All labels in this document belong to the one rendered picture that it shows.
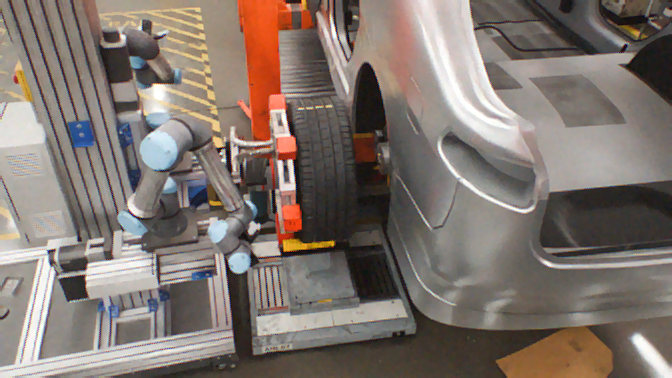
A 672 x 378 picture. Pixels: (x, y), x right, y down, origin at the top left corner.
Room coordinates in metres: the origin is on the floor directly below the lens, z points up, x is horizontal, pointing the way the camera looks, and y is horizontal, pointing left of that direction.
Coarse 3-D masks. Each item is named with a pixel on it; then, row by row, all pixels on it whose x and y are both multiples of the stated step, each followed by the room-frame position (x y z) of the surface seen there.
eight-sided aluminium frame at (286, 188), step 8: (272, 112) 2.19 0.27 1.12; (280, 112) 2.19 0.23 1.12; (272, 120) 2.14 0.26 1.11; (280, 120) 2.19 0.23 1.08; (288, 128) 2.06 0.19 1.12; (288, 136) 2.00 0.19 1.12; (280, 160) 1.93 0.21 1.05; (288, 160) 1.93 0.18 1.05; (280, 168) 1.90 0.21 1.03; (280, 176) 1.88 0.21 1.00; (280, 184) 1.86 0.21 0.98; (288, 184) 1.86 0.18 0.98; (280, 192) 1.84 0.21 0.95; (288, 192) 1.84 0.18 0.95; (280, 200) 1.87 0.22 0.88; (288, 200) 2.20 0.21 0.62; (280, 208) 2.13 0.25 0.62; (280, 216) 2.07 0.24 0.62; (280, 224) 2.02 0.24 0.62; (280, 232) 1.97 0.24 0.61; (288, 232) 1.98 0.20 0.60
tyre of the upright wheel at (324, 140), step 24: (288, 120) 2.33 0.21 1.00; (312, 120) 2.05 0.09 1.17; (336, 120) 2.06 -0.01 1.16; (312, 144) 1.95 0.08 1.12; (336, 144) 1.96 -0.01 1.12; (312, 168) 1.87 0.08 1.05; (336, 168) 1.88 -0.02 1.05; (312, 192) 1.82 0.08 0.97; (336, 192) 1.84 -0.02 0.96; (312, 216) 1.80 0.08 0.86; (336, 216) 1.83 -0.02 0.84; (312, 240) 1.85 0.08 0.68
